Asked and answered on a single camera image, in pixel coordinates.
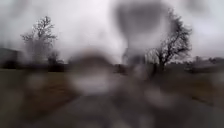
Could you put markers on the grey asphalt path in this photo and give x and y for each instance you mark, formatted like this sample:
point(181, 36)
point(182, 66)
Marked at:
point(110, 115)

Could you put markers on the dark bush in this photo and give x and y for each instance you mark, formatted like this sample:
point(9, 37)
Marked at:
point(55, 66)

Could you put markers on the bare tree with leaning trunk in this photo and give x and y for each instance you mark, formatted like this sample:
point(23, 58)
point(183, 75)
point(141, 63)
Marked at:
point(173, 43)

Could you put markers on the bare tree with thin crown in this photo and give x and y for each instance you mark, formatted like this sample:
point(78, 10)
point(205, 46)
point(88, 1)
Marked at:
point(40, 40)

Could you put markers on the brownish grass field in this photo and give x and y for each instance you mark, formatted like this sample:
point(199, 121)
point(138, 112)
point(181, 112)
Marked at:
point(40, 90)

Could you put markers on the green grass strip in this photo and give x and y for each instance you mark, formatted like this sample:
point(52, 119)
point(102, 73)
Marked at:
point(196, 83)

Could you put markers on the building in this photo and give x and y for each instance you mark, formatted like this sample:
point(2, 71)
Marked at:
point(7, 58)

